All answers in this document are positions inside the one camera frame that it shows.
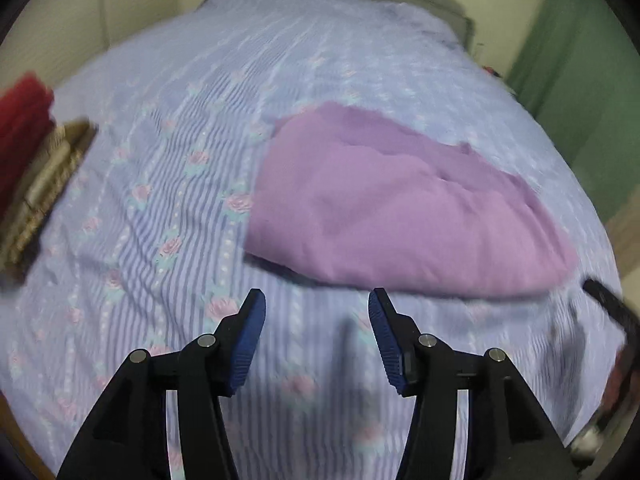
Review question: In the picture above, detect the purple sweater with green band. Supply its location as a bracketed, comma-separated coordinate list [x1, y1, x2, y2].
[244, 101, 582, 299]

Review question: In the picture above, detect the green curtain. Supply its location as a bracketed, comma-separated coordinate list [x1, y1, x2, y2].
[505, 0, 640, 223]

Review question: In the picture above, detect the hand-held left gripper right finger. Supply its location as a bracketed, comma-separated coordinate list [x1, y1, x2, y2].
[368, 287, 576, 480]

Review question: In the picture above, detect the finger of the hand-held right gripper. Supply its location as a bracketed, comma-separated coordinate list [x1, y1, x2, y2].
[582, 279, 640, 334]

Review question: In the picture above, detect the folded brown patterned garment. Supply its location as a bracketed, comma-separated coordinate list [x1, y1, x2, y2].
[0, 119, 99, 282]

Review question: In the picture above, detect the folded red garment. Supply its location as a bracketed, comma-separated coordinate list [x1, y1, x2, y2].
[0, 72, 55, 211]

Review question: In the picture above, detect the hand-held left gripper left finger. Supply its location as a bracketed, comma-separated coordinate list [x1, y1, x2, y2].
[57, 288, 267, 480]

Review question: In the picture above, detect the bed with floral striped sheet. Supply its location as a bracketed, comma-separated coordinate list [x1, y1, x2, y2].
[0, 0, 626, 480]

